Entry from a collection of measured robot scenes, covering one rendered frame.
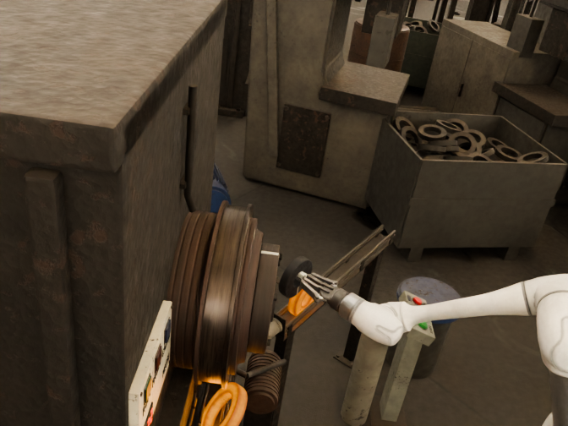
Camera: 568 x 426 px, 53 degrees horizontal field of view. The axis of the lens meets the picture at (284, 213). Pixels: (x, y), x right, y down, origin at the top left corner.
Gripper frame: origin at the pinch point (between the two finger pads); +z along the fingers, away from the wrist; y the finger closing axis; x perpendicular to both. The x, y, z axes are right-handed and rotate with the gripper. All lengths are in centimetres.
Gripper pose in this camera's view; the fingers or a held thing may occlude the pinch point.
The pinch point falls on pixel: (297, 273)
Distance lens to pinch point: 203.1
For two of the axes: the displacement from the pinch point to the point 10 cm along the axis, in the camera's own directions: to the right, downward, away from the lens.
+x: 1.7, -8.3, -5.3
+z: -7.7, -4.4, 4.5
